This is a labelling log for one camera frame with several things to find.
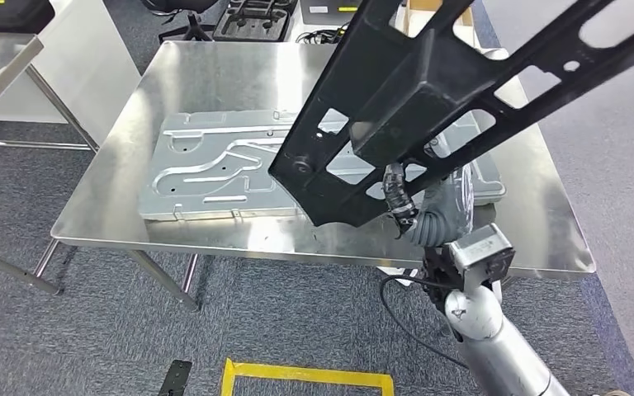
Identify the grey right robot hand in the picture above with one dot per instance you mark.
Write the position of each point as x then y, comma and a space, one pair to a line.
454, 197

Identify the black plastic car part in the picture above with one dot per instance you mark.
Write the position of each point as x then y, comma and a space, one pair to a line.
404, 87

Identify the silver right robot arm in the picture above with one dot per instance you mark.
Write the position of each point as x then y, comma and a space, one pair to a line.
497, 350

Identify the stainless steel workbench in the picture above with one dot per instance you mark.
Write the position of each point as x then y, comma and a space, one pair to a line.
213, 76

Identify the cardboard box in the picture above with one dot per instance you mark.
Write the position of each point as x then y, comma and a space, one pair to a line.
467, 19

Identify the black flat labelled case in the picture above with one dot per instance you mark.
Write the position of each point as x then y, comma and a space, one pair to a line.
322, 11

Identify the yellow floor tape marking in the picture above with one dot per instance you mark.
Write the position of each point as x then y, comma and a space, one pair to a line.
306, 374

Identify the stamped grey metal panel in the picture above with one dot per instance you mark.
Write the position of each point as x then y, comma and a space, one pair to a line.
213, 164

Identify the black foam tray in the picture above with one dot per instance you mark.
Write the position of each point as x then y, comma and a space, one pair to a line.
254, 19

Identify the black office chair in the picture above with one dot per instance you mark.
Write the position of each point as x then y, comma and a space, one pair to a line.
188, 24

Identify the black robot foot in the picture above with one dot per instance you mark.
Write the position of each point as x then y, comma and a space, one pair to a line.
175, 377

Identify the white partition panel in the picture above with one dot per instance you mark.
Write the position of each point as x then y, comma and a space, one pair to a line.
87, 65

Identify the black case yellow label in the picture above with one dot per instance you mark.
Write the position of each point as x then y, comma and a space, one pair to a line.
5, 13

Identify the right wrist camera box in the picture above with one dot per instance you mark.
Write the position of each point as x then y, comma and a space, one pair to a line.
481, 248

